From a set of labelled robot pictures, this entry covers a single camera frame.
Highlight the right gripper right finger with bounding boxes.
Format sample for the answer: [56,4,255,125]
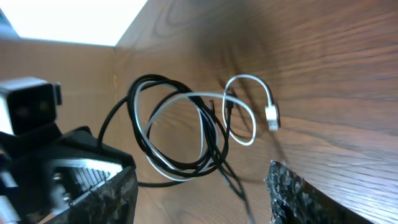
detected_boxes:
[265,161,370,224]

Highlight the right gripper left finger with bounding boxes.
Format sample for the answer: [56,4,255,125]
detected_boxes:
[48,167,138,224]

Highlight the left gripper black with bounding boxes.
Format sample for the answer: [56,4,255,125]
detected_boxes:
[1,127,135,223]

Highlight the black usb cable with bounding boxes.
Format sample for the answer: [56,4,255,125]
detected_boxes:
[98,73,256,224]

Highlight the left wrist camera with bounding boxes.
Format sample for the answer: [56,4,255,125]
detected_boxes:
[1,77,62,136]

